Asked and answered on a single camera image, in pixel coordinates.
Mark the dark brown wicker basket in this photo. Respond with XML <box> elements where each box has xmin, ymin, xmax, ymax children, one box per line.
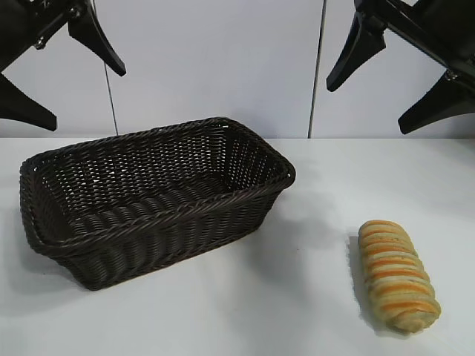
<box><xmin>19</xmin><ymin>116</ymin><xmax>297</xmax><ymax>292</ymax></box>

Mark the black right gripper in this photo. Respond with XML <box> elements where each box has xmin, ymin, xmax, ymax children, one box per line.
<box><xmin>326</xmin><ymin>0</ymin><xmax>475</xmax><ymax>136</ymax></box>

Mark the long striped bread loaf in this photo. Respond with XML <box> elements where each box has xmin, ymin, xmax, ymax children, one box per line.
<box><xmin>358</xmin><ymin>219</ymin><xmax>442</xmax><ymax>332</ymax></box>

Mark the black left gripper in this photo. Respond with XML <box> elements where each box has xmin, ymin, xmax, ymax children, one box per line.
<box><xmin>0</xmin><ymin>0</ymin><xmax>128</xmax><ymax>132</ymax></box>

